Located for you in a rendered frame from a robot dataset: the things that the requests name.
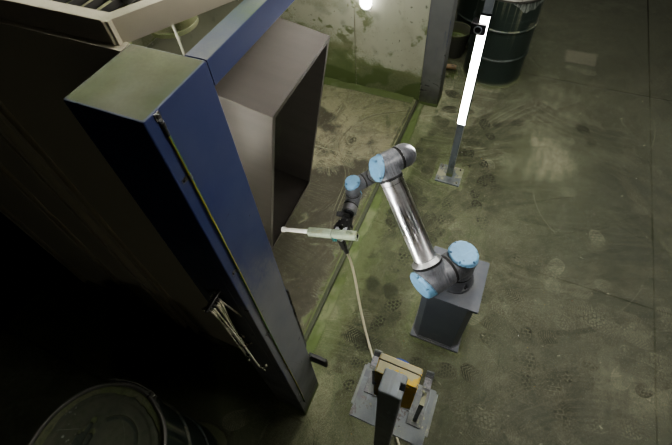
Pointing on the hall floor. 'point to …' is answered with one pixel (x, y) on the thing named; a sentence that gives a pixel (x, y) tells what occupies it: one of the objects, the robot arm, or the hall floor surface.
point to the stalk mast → (388, 405)
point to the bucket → (459, 40)
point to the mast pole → (486, 13)
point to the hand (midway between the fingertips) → (338, 238)
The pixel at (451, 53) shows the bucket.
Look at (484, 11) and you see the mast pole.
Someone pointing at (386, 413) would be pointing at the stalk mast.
